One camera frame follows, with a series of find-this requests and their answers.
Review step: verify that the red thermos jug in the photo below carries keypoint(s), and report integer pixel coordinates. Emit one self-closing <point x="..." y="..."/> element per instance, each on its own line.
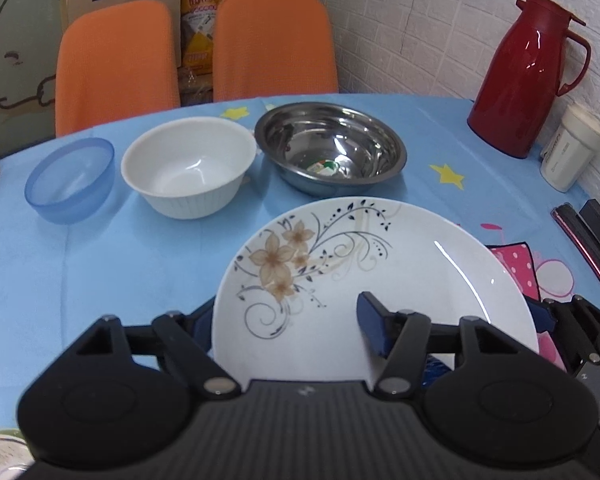
<point x="525" y="76"/>

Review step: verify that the left orange chair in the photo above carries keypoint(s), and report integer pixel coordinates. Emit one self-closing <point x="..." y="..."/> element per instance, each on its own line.
<point x="114" y="64"/>

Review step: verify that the blue translucent plastic bowl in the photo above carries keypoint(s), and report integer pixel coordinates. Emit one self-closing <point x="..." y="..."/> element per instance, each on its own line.
<point x="71" y="183"/>

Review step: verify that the blue cartoon tablecloth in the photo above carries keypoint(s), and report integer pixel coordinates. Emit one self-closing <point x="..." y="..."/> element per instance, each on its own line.
<point x="129" y="261"/>

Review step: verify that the yellow snack bag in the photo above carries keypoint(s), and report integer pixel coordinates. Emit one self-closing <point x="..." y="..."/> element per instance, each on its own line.
<point x="197" y="29"/>

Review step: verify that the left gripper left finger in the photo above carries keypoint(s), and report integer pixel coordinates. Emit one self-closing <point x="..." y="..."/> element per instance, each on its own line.
<point x="184" y="343"/>

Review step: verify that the white ribbed bowl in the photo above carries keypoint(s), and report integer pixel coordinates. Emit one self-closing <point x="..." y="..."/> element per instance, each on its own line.
<point x="189" y="168"/>

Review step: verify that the smartphone with pink edge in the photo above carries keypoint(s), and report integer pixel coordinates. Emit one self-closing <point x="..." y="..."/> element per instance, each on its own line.
<point x="577" y="231"/>

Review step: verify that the right orange chair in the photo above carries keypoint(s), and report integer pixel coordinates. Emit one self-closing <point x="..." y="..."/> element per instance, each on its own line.
<point x="272" y="48"/>

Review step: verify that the stainless steel bowl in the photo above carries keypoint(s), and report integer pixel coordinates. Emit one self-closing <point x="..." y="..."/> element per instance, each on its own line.
<point x="329" y="150"/>

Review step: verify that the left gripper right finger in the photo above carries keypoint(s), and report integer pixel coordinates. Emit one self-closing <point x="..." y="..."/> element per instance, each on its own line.
<point x="401" y="339"/>

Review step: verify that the floral white plate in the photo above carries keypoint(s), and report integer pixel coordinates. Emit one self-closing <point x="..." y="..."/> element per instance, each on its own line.
<point x="286" y="307"/>

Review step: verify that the orange chair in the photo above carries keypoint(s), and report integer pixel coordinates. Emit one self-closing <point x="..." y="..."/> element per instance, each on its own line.
<point x="114" y="64"/>
<point x="272" y="48"/>

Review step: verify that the gold-rimmed white plate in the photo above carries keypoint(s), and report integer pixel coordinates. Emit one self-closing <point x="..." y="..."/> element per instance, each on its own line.
<point x="15" y="457"/>

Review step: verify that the white cream tumbler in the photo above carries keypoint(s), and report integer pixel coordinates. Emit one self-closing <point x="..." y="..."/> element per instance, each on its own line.
<point x="575" y="143"/>

